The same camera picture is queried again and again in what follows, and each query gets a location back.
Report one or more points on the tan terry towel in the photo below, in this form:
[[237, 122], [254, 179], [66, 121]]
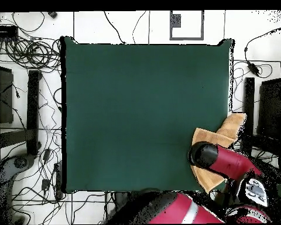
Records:
[[224, 133]]

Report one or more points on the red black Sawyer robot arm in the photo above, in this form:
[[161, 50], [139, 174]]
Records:
[[229, 161]]

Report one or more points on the dark green table cloth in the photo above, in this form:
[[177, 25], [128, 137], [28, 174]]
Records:
[[107, 105]]

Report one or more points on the black power strip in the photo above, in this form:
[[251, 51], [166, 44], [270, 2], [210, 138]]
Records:
[[58, 180]]

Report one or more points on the black stand base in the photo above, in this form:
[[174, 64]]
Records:
[[249, 98], [32, 105]]

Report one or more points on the black power adapter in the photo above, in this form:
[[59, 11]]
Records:
[[253, 68]]

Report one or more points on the black computer case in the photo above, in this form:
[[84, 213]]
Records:
[[270, 105], [2, 93]]

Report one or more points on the person's foot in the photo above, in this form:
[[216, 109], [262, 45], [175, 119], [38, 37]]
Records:
[[52, 14]]

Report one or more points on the grey office chair base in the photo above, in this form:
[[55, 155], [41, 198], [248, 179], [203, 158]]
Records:
[[4, 171]]

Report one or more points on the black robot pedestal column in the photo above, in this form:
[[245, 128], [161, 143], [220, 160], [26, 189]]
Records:
[[120, 198]]

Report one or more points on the grey square frame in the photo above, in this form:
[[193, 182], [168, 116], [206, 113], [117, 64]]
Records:
[[186, 38]]

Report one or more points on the black network switch box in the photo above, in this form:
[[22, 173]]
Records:
[[3, 31]]

